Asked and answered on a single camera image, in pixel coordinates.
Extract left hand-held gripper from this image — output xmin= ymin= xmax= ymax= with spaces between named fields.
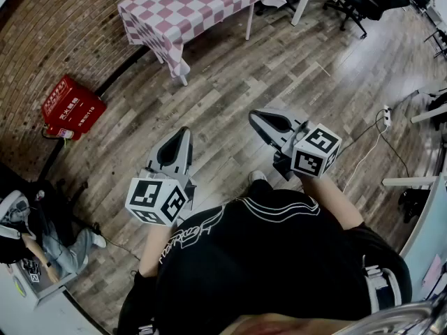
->
xmin=124 ymin=127 xmax=198 ymax=228

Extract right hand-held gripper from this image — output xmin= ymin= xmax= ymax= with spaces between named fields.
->
xmin=248 ymin=107 xmax=343 ymax=181

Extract pink white checkered tablecloth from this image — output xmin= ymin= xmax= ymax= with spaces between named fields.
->
xmin=117 ymin=0 xmax=288 ymax=78

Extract person's right forearm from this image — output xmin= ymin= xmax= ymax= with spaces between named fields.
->
xmin=299 ymin=174 xmax=366 ymax=232

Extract person's left forearm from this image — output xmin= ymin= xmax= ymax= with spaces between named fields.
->
xmin=138 ymin=217 xmax=183 ymax=278

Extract person's white shoe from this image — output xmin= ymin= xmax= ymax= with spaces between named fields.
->
xmin=248 ymin=170 xmax=268 ymax=185

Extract red fire extinguisher box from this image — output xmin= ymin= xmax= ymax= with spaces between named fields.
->
xmin=41 ymin=74 xmax=108 ymax=141

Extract red fire extinguisher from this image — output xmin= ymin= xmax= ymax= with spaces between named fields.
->
xmin=42 ymin=124 xmax=76 ymax=142

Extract white desk leg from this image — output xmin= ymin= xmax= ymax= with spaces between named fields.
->
xmin=290 ymin=0 xmax=319 ymax=27

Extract person's black printed shirt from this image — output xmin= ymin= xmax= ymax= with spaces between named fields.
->
xmin=117 ymin=179 xmax=413 ymax=335

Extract black bag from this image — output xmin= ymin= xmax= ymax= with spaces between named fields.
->
xmin=399 ymin=188 xmax=431 ymax=224

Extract white cable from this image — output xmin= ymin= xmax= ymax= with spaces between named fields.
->
xmin=343 ymin=123 xmax=389 ymax=192

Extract black cable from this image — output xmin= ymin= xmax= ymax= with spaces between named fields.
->
xmin=374 ymin=109 xmax=410 ymax=178

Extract white desk frame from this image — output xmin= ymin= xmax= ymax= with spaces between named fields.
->
xmin=409 ymin=81 xmax=447 ymax=124
xmin=381 ymin=174 xmax=440 ymax=188

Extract grey waist strap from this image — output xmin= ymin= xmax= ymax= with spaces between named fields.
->
xmin=361 ymin=255 xmax=403 ymax=314

